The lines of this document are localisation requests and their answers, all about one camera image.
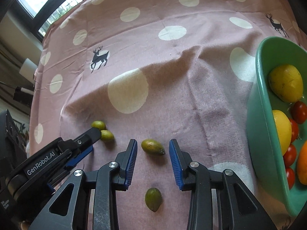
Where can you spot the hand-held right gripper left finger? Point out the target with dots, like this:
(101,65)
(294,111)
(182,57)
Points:
(130,163)

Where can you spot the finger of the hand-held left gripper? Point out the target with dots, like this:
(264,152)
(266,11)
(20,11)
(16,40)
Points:
(80,157)
(88,137)

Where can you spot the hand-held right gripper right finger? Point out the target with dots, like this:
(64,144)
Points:
(176,165)

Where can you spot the green olive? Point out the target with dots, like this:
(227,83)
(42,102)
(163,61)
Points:
(153,199)
(98,124)
(152,146)
(107,135)

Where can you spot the green bowl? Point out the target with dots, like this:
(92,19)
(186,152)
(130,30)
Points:
(261,124)

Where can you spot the yellow lemon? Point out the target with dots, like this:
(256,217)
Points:
(281,131)

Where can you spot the red cherry tomato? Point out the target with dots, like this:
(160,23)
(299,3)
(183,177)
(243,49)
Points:
(299,112)
(290,177)
(290,155)
(295,130)

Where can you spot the orange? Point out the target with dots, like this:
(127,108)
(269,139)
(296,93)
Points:
(302,163)

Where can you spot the yellow-green pear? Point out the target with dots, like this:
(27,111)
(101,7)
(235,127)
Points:
(285,82)

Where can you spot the person's left hand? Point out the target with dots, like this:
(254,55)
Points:
(26,226)

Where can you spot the pink polka dot blanket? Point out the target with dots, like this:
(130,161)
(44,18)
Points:
(179,88)

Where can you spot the black framed window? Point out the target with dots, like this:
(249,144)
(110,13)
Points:
(48,2)

